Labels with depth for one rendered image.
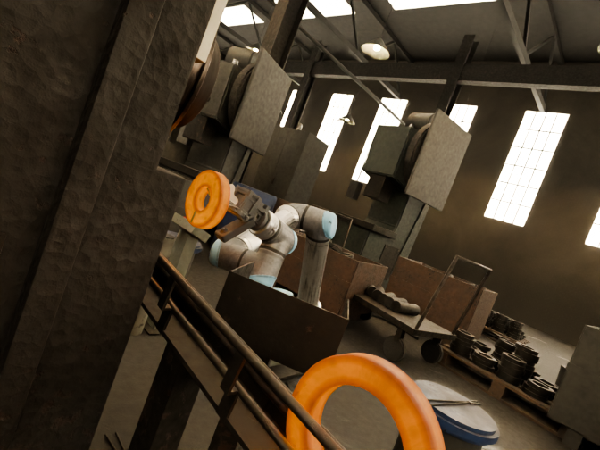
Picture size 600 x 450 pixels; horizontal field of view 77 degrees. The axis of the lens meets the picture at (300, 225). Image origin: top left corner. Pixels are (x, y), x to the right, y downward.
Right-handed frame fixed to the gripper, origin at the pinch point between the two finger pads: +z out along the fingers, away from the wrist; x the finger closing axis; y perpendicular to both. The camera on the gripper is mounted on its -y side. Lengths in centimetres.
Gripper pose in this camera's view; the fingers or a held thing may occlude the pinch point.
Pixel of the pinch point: (210, 192)
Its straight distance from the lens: 104.3
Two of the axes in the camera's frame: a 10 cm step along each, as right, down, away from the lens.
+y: 5.3, -8.4, 1.4
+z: -5.1, -4.5, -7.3
